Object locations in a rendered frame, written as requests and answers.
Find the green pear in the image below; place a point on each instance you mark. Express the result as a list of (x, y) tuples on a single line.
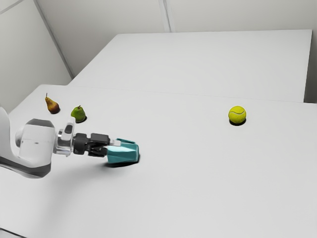
[(78, 114)]

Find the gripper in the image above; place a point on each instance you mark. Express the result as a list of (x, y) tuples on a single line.
[(80, 145)]

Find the teal faceted mug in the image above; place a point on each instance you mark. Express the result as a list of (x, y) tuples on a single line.
[(123, 153)]

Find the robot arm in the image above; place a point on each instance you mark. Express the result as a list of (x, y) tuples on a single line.
[(34, 146)]

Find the brown pear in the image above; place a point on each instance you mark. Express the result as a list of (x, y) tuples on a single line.
[(52, 105)]

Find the yellow tennis ball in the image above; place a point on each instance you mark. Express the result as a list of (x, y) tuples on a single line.
[(237, 114)]

